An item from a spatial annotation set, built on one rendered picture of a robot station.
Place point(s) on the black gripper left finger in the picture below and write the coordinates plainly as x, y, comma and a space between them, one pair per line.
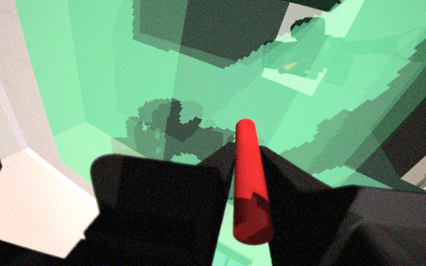
197, 193

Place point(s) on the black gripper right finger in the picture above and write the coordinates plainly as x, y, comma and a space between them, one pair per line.
313, 221

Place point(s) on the red peg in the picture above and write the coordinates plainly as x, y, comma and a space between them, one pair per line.
251, 222

